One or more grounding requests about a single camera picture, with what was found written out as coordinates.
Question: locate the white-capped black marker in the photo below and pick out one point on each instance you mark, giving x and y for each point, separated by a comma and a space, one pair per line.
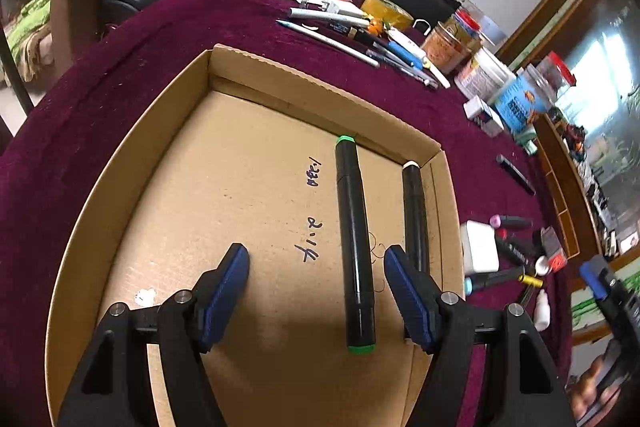
415, 207

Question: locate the green cloth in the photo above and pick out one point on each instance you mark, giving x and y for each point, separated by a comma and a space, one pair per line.
27, 27

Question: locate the red and white small box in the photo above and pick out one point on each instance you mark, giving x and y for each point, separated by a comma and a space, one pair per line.
553, 252

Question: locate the orange-filled clear jar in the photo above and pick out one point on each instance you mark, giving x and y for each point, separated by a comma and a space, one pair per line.
445, 49

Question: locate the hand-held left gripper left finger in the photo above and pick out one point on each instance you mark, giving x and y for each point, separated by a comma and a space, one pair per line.
225, 297

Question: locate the small white dropper bottle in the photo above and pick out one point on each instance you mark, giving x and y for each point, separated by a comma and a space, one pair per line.
541, 311

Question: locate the clear red-lidded jar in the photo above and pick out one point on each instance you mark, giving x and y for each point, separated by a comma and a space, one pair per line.
552, 74

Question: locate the maroon tablecloth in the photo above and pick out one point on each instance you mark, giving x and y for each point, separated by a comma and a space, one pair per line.
125, 57

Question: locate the wooden desk organizer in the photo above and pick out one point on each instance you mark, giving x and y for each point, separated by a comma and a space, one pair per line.
565, 187

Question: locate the person's right hand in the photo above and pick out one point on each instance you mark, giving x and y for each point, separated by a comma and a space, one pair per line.
585, 389

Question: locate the red-lidded food jar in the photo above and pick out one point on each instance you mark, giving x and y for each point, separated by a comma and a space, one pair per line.
467, 27

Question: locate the cardboard box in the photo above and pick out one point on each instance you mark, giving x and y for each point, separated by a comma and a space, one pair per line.
225, 157

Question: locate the white adapter block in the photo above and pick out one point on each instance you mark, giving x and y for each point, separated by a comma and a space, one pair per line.
480, 247

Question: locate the red-capped black marker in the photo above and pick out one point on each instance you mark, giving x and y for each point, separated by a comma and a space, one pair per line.
515, 252

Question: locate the green-capped black marker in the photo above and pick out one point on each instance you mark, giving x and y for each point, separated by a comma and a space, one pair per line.
352, 232

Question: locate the yellowish tape roll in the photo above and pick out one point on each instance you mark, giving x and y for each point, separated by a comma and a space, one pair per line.
385, 9

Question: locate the pink-capped black marker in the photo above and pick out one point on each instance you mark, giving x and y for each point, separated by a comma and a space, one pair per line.
512, 222

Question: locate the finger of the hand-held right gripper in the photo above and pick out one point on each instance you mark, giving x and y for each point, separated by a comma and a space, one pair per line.
594, 279

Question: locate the row of assorted pens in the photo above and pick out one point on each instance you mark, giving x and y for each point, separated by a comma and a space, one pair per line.
360, 42

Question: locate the white labelled container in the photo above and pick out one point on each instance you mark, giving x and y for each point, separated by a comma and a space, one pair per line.
482, 77

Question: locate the wooden glass-door cabinet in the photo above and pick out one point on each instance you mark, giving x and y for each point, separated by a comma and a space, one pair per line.
610, 57

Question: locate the teal-capped black marker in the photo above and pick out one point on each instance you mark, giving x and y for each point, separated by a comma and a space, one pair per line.
492, 280

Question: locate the long black pen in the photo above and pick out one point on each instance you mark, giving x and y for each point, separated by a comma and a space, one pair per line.
515, 174

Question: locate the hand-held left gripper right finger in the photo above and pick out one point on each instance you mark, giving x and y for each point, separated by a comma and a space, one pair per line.
407, 297

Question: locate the small green bottle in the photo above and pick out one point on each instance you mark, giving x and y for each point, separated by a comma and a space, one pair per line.
527, 141

